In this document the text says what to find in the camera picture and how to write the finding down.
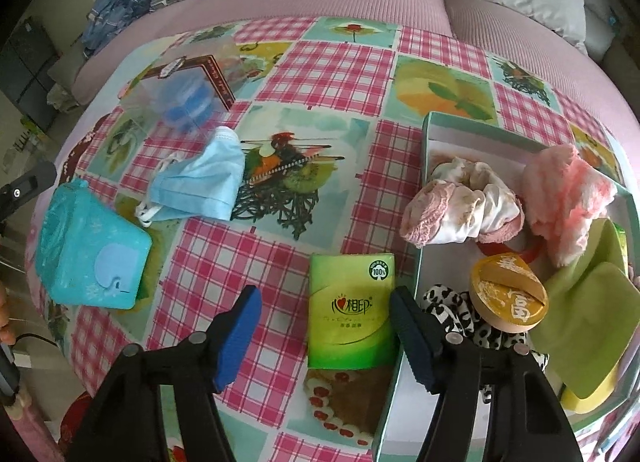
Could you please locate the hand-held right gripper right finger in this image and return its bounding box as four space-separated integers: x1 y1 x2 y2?
390 287 583 462

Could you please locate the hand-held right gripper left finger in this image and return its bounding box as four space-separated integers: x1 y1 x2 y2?
62 284 263 462

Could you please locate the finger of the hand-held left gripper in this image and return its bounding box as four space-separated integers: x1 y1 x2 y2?
0 162 57 215

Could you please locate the leopard print scrunchie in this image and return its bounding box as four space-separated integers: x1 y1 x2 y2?
419 283 548 403

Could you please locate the teal shallow cardboard tray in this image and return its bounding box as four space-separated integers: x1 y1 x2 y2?
372 111 640 462

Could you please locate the gold round tin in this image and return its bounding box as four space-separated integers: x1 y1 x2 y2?
469 252 549 335

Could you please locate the red tape roll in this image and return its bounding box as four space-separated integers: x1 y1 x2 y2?
475 232 546 263

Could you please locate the light green cloth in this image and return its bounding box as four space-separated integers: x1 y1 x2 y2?
529 217 633 399

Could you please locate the yellow sponge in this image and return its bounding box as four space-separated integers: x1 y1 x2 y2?
560 362 621 412

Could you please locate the pink fluffy cloth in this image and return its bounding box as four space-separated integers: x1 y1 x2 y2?
522 144 618 268

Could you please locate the person's left hand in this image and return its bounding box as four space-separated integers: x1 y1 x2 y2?
0 282 16 345

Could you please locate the teal wet wipes pack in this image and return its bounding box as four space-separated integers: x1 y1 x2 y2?
34 179 153 310

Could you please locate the dark cabinet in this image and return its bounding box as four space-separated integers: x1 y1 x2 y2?
0 17 56 135

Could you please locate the pink checked printed tablecloth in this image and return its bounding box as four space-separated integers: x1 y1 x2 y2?
25 17 640 462

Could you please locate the blue face mask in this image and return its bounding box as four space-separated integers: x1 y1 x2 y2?
135 126 246 228

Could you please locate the clear plastic bag, blue item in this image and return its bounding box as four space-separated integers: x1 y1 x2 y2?
120 39 241 133

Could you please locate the blue denim bag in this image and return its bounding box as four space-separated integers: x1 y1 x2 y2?
80 0 156 58

